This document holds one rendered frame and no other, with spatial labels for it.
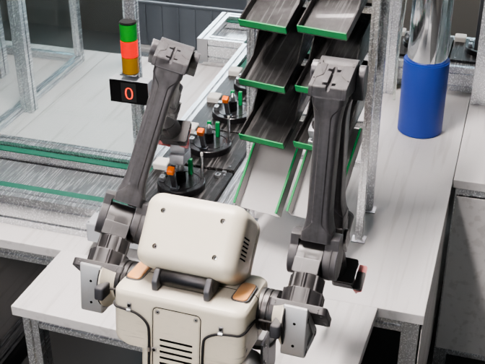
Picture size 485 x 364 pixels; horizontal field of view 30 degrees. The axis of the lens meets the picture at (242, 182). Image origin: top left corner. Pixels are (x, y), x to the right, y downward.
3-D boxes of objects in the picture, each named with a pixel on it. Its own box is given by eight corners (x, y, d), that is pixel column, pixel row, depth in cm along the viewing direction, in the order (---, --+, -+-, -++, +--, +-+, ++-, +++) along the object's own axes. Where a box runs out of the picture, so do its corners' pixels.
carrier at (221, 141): (234, 176, 274) (234, 139, 268) (160, 165, 280) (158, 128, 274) (256, 141, 294) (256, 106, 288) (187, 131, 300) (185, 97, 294)
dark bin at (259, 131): (283, 149, 238) (279, 132, 233) (239, 139, 244) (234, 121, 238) (322, 74, 252) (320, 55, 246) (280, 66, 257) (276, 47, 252)
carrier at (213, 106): (256, 141, 295) (257, 105, 288) (187, 131, 301) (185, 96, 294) (276, 110, 315) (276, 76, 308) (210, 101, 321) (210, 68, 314)
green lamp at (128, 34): (133, 43, 257) (132, 27, 255) (117, 41, 259) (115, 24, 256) (140, 37, 262) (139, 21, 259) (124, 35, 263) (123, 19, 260)
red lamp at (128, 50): (134, 59, 260) (133, 43, 257) (118, 58, 261) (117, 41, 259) (141, 53, 264) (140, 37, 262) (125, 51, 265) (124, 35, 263)
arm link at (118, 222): (99, 238, 192) (123, 245, 192) (113, 195, 196) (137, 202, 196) (97, 249, 201) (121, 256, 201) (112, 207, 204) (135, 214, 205)
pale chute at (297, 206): (335, 226, 243) (330, 222, 239) (290, 214, 248) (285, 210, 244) (365, 131, 248) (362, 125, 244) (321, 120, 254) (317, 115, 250)
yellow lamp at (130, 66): (135, 76, 262) (134, 60, 260) (119, 74, 264) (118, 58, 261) (142, 69, 267) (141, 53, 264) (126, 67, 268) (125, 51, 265)
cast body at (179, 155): (183, 165, 257) (182, 143, 254) (169, 164, 258) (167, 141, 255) (193, 154, 264) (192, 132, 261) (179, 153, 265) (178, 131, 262)
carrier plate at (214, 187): (206, 219, 253) (206, 212, 252) (127, 206, 259) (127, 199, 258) (232, 178, 273) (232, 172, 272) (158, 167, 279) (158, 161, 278)
